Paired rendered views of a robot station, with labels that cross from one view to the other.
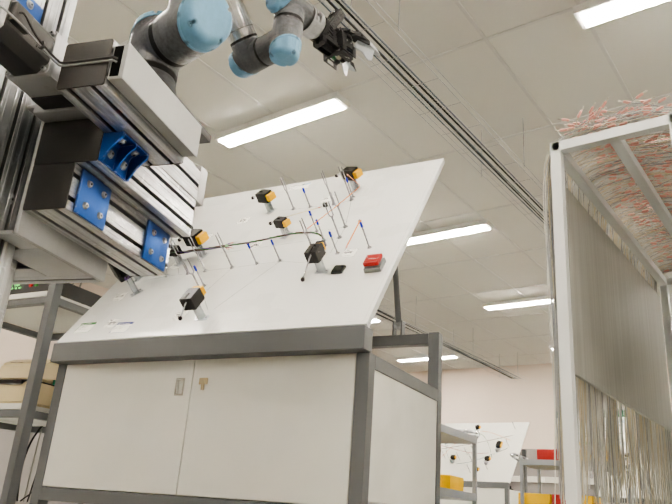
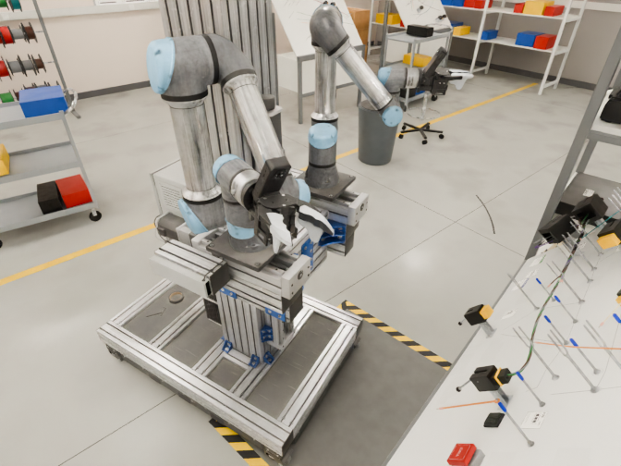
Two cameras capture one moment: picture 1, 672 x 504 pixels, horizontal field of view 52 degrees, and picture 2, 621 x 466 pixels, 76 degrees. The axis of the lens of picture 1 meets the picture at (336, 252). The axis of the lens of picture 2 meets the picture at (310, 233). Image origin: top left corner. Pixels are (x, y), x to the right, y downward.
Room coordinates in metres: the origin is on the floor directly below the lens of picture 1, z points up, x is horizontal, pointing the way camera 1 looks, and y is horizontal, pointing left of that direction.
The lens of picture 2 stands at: (1.75, -0.58, 1.98)
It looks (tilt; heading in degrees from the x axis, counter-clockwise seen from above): 36 degrees down; 103
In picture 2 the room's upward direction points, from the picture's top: straight up
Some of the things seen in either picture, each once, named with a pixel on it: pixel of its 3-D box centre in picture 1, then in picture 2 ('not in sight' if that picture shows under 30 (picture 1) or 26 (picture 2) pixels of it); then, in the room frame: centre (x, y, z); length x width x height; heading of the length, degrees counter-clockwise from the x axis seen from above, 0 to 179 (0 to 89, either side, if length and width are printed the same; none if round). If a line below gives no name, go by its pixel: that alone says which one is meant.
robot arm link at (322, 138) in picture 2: not in sight; (322, 142); (1.46, 0.92, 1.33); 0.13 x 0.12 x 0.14; 98
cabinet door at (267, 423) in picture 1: (264, 426); not in sight; (2.00, 0.16, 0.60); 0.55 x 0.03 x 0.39; 62
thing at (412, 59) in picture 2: not in sight; (416, 66); (1.88, 5.88, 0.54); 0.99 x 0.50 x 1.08; 55
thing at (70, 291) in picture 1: (50, 300); (606, 203); (2.66, 1.11, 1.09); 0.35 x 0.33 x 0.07; 62
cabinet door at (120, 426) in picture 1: (118, 424); not in sight; (2.26, 0.65, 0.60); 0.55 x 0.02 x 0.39; 62
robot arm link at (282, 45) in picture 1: (281, 43); (247, 211); (1.42, 0.17, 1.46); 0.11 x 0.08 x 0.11; 47
